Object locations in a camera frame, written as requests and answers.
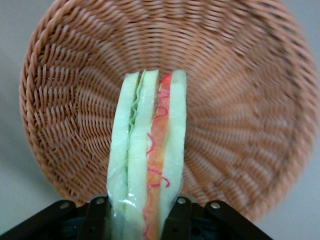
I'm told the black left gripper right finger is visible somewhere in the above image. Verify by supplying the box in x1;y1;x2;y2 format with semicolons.
162;196;275;240

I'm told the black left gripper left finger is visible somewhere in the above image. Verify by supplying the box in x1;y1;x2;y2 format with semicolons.
0;193;112;240

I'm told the triangle sandwich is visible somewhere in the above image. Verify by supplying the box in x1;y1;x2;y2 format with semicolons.
106;69;188;240

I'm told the round brown wicker basket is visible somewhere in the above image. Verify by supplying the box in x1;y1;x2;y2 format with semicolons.
18;0;320;223

